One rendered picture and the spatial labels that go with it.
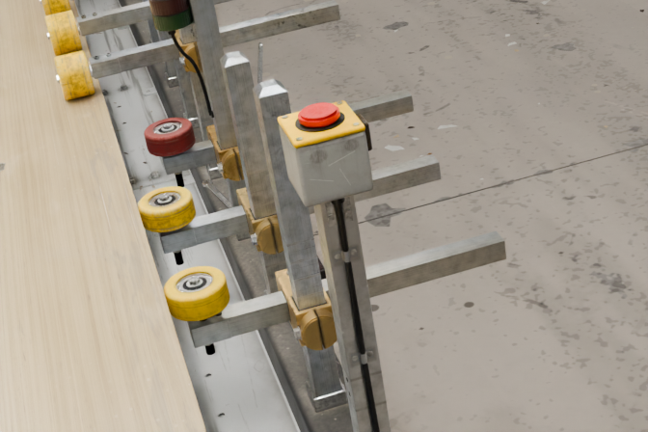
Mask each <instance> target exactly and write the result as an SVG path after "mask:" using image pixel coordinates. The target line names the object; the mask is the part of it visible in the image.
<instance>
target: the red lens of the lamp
mask: <svg viewBox="0 0 648 432"><path fill-rule="evenodd" d="M148 1H149V5H150V10H151V13H152V14H155V15H170V14H177V13H180V12H183V11H185V10H186V9H188V8H189V7H190V3H189V0H167V1H152V0H148Z"/></svg>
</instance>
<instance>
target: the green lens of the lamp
mask: <svg viewBox="0 0 648 432"><path fill-rule="evenodd" d="M152 18H153V23H154V27H155V29H156V30H159V31H173V30H177V29H181V28H184V27H186V26H188V25H190V24H191V23H192V22H193V16H192V12H191V8H190V7H189V9H188V10H187V11H185V12H184V13H180V14H177V15H173V16H166V17H159V16H155V15H153V14H152Z"/></svg>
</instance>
